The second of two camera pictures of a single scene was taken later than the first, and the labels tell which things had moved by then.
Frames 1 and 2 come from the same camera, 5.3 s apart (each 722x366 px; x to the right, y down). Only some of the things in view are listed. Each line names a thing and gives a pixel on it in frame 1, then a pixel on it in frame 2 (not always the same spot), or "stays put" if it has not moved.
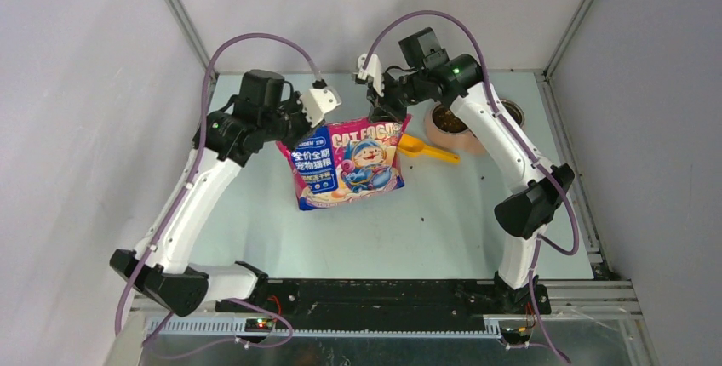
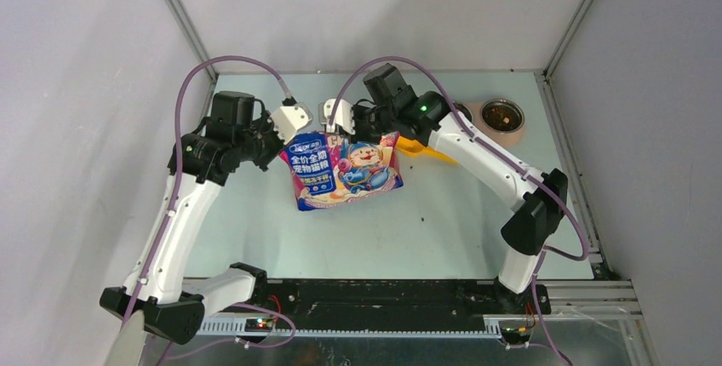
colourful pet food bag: [344, 162] stays put
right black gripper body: [399, 94] to [370, 122]
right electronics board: [519, 334] stays put
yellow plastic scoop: [409, 145] stays put
